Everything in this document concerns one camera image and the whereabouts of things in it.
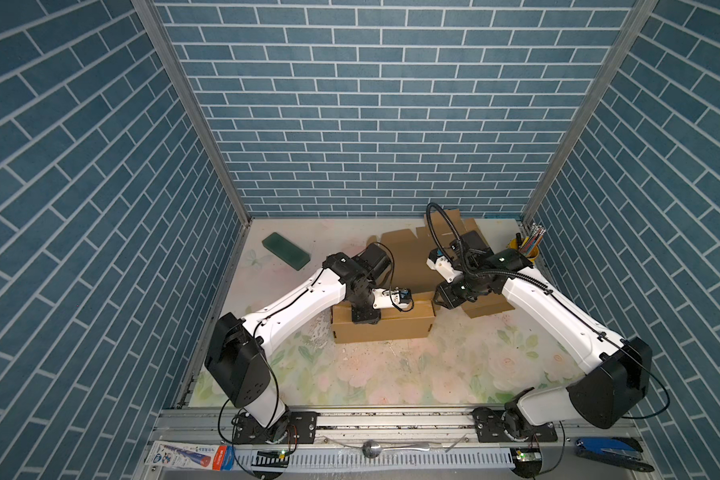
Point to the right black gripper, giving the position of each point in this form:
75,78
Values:
446,298

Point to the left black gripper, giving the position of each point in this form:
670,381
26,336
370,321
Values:
374,315

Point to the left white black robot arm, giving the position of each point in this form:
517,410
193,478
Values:
239,350

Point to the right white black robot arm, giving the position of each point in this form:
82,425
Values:
616,370

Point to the yellow pen cup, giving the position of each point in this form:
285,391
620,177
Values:
527,246

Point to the pens in cup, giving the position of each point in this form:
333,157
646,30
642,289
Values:
537,231

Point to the green rectangular sponge block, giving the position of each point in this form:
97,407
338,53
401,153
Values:
287,251

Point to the metal spoon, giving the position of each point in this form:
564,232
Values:
372,449

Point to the blue black pliers tool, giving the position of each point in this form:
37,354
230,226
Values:
622,452

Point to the white blue product package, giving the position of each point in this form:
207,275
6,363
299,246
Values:
176,455

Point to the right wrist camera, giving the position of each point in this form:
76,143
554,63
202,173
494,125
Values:
439,262

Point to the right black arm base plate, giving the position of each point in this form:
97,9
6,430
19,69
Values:
496,426

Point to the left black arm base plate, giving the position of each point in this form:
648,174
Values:
294,426

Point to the white slotted cable duct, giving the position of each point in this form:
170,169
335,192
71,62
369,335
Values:
334,460

